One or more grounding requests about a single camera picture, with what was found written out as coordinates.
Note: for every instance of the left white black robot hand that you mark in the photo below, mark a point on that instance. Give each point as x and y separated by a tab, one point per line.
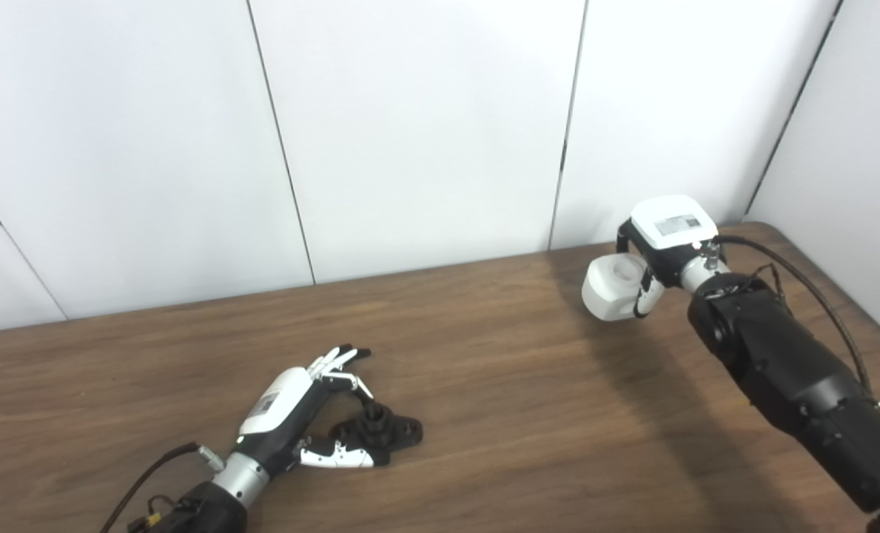
277	407

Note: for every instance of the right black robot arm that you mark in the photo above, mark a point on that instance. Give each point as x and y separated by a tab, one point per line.
780	363

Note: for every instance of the black flanged holder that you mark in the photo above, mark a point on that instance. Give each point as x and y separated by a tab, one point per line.
402	431

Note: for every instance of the round white piece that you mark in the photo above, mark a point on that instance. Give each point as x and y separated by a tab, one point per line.
606	292

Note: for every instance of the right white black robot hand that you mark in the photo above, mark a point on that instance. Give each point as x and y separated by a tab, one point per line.
669	226

